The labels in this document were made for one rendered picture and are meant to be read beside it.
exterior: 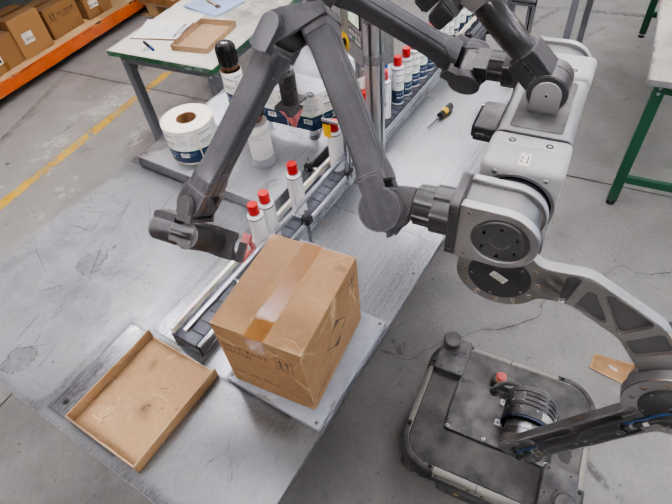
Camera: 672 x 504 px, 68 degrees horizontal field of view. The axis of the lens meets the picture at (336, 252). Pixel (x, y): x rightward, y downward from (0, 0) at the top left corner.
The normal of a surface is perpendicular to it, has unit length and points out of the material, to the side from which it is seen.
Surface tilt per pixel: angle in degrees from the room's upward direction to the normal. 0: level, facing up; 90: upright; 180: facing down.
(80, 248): 0
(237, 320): 0
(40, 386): 0
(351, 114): 49
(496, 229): 90
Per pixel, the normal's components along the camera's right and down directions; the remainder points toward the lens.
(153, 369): -0.08, -0.66
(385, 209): -0.39, 0.12
